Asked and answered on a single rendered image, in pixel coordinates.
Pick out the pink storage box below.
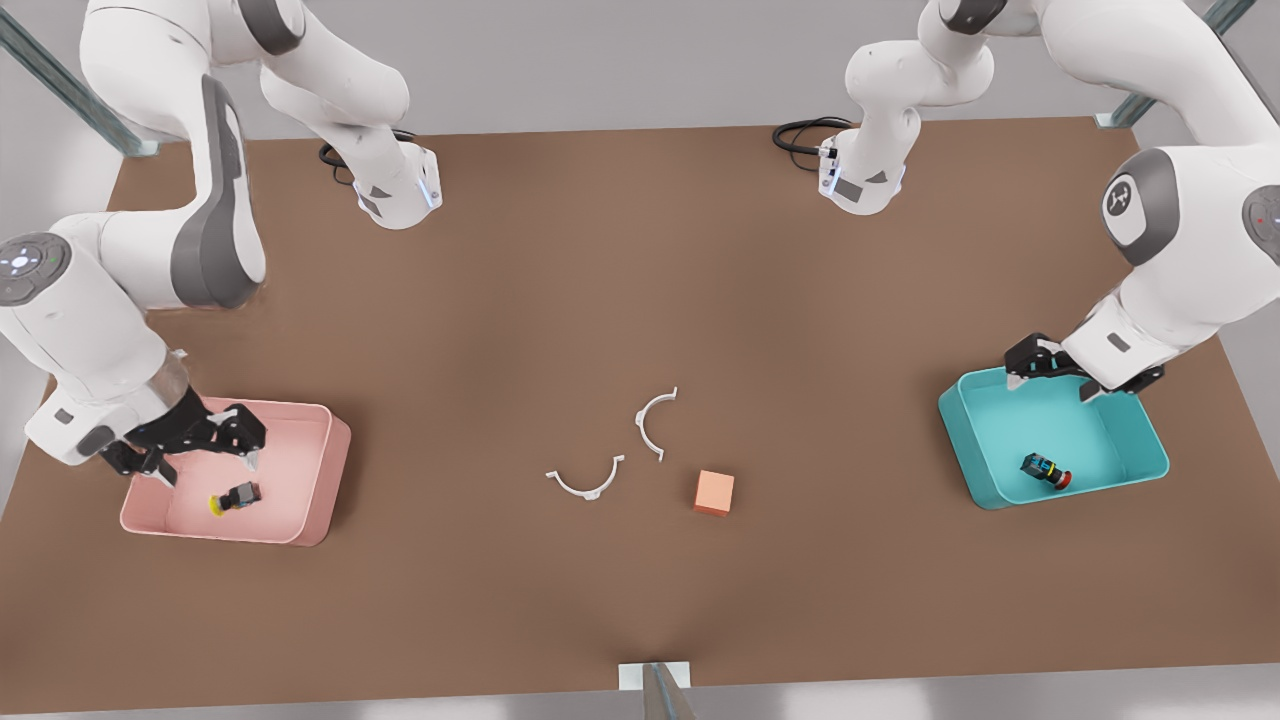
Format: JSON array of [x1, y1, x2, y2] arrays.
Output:
[[119, 397, 353, 549]]

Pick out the yellow push button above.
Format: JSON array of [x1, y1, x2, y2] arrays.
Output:
[[207, 481, 264, 519]]

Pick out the blue storage box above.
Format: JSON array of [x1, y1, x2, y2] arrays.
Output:
[[937, 365, 1171, 512]]

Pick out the red push button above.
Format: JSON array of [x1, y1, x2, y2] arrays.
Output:
[[1019, 452, 1074, 492]]

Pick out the orange cube block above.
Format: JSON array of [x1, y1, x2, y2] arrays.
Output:
[[693, 468, 737, 518]]

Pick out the white curved plastic clip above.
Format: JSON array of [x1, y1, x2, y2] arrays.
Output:
[[633, 386, 680, 463], [545, 454, 627, 502]]

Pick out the silver frame post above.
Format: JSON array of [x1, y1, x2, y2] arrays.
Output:
[[1094, 0, 1263, 130], [0, 8, 160, 159], [617, 659, 702, 720]]

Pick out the black cable loop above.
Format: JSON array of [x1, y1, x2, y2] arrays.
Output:
[[318, 129, 417, 187], [771, 116, 857, 172]]

